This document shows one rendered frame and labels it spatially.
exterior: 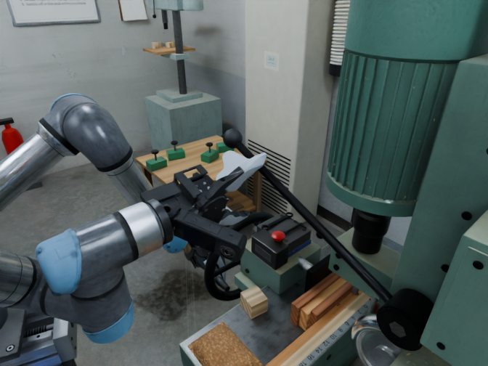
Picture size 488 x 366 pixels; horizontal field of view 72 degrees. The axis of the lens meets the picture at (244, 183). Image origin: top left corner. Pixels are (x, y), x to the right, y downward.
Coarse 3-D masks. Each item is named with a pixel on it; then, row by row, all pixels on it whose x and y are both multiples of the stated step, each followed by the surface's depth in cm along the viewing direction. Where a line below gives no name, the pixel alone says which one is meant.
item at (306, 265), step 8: (328, 256) 71; (304, 264) 74; (312, 264) 74; (320, 264) 69; (328, 264) 70; (312, 272) 67; (320, 272) 69; (328, 272) 72; (312, 280) 68; (320, 280) 71
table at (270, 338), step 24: (384, 240) 91; (240, 288) 83; (264, 288) 76; (288, 288) 76; (240, 312) 70; (264, 312) 70; (288, 312) 70; (192, 336) 66; (240, 336) 66; (264, 336) 66; (288, 336) 66; (192, 360) 61; (264, 360) 61; (336, 360) 63
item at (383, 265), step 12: (348, 240) 64; (360, 252) 61; (384, 252) 61; (396, 252) 62; (336, 264) 65; (372, 264) 59; (384, 264) 59; (396, 264) 59; (348, 276) 64; (384, 276) 57; (360, 288) 62
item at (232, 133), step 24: (240, 144) 58; (264, 168) 55; (288, 192) 53; (312, 216) 50; (336, 240) 48; (360, 264) 46; (384, 288) 45; (408, 288) 44; (384, 312) 42; (408, 312) 40; (408, 336) 41
